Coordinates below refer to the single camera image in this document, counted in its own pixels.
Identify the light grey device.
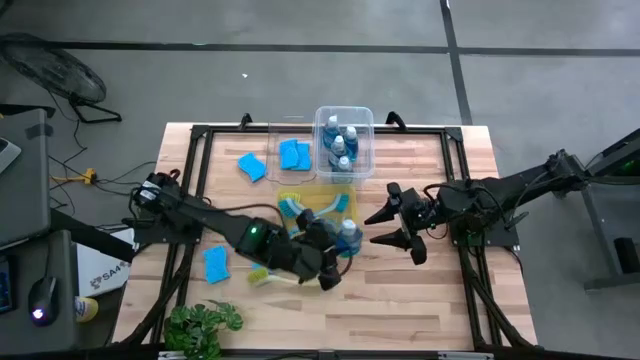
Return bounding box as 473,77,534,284
0,137,22,175

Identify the black keyboard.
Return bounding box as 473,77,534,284
0,254,14,316

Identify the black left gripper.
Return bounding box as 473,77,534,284
291,207,359,293

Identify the clear shallow plastic bin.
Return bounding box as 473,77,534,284
263,119,319,186

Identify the dark grey desk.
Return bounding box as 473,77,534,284
0,229,80,356

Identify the black metal cart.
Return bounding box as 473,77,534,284
551,127,640,292

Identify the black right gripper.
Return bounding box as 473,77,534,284
363,181,442,267

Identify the white cardboard box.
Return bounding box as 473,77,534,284
74,227,136,299

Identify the black computer mouse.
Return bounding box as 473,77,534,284
27,275,59,327

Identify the grey desk top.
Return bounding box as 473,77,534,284
0,107,52,250

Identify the clear deep plastic bin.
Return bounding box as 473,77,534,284
312,104,376,182

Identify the yellow translucent plastic bin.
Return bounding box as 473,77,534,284
277,182,360,241

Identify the black aluminium table frame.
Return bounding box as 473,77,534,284
117,123,539,351

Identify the black floor fan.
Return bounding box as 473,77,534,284
0,32,124,125

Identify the yellow round container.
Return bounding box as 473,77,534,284
74,295,100,324

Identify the green artificial plant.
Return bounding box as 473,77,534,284
163,299,245,360

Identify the yellow cable connector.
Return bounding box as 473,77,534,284
49,168,97,186

